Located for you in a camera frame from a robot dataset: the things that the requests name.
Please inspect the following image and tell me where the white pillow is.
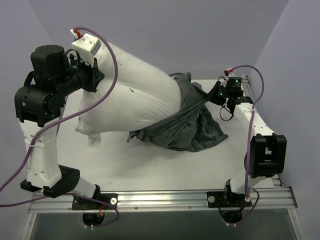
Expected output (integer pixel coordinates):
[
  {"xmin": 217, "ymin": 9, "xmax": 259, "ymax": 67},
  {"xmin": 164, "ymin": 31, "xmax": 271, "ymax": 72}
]
[{"xmin": 75, "ymin": 44, "xmax": 181, "ymax": 139}]

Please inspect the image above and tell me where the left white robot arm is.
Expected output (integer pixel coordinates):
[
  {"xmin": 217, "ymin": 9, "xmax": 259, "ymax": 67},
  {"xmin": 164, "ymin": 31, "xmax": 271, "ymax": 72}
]
[{"xmin": 14, "ymin": 44, "xmax": 104, "ymax": 210}]

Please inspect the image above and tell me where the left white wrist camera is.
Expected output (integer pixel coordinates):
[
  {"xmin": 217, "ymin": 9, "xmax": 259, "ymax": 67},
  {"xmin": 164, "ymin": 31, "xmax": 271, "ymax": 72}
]
[{"xmin": 70, "ymin": 29, "xmax": 102, "ymax": 68}]

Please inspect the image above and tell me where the aluminium mounting rail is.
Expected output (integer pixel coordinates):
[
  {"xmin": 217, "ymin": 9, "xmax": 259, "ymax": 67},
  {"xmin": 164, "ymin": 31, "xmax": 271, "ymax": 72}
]
[{"xmin": 28, "ymin": 187, "xmax": 298, "ymax": 214}]

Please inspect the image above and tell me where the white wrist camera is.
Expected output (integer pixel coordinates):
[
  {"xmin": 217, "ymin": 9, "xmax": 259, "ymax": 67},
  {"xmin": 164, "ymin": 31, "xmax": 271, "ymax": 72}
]
[
  {"xmin": 70, "ymin": 29, "xmax": 102, "ymax": 68},
  {"xmin": 224, "ymin": 68, "xmax": 240, "ymax": 81}
]

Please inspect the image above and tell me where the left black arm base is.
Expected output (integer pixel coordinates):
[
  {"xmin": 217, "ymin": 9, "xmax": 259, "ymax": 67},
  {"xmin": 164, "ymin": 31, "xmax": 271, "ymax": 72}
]
[{"xmin": 71, "ymin": 193, "xmax": 120, "ymax": 229}]

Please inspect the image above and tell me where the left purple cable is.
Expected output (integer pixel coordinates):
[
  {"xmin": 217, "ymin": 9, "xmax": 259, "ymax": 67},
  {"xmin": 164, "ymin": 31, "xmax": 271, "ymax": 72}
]
[{"xmin": 0, "ymin": 26, "xmax": 120, "ymax": 227}]

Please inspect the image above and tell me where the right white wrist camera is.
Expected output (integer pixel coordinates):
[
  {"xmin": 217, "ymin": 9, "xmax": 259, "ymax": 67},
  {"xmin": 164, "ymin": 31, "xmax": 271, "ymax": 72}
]
[{"xmin": 224, "ymin": 68, "xmax": 240, "ymax": 81}]

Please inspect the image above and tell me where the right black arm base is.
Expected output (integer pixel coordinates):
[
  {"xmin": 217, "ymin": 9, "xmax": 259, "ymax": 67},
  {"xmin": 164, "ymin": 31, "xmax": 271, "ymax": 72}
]
[{"xmin": 206, "ymin": 191, "xmax": 252, "ymax": 225}]

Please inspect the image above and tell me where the zebra and green pillowcase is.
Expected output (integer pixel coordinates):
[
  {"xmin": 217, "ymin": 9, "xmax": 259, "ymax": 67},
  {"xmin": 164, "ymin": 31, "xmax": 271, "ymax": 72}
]
[{"xmin": 127, "ymin": 72, "xmax": 228, "ymax": 153}]

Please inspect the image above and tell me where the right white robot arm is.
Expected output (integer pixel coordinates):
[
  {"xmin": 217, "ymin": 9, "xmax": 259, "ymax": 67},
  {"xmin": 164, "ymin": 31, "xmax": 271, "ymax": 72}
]
[{"xmin": 207, "ymin": 76, "xmax": 287, "ymax": 207}]

